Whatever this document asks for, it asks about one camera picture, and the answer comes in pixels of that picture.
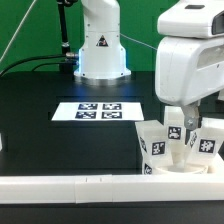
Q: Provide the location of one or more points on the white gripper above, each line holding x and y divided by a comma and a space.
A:
190, 57

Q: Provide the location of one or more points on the white round stool seat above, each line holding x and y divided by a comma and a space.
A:
167, 166

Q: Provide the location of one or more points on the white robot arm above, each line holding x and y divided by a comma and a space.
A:
102, 59

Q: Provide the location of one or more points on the white L-shaped fence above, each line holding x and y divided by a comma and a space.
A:
114, 188

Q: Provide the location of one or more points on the white marker tag sheet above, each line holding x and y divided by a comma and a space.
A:
98, 111

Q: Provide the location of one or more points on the thin white rod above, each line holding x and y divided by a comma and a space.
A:
17, 30

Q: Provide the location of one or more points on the white block at left edge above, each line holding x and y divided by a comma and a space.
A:
1, 146

